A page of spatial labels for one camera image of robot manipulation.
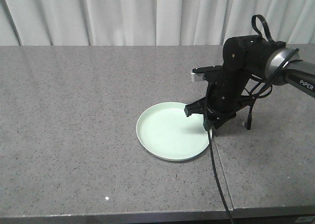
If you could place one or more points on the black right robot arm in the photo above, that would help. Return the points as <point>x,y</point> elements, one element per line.
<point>251,65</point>

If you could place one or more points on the white pleated curtain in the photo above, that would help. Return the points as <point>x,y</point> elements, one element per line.
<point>150,22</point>

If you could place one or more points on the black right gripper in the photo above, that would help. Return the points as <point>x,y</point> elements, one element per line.
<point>223,99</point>

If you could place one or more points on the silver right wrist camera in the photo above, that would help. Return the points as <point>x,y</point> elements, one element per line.
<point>206,73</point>

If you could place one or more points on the light green round plate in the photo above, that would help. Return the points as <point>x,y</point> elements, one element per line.
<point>165,131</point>

